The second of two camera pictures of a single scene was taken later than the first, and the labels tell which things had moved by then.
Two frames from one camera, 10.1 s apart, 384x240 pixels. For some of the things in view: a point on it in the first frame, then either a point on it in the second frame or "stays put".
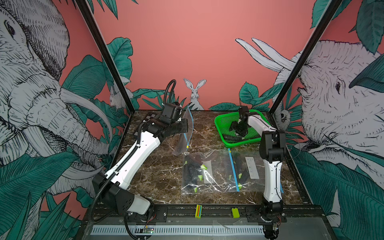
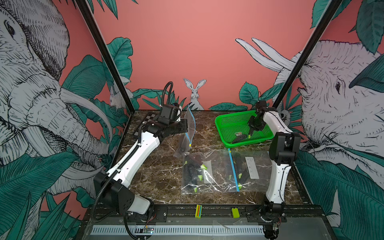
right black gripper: [234, 124] -> [252, 123]
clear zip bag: [207, 172] stays put
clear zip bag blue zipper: [248, 168] stays put
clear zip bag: [183, 146] stays put
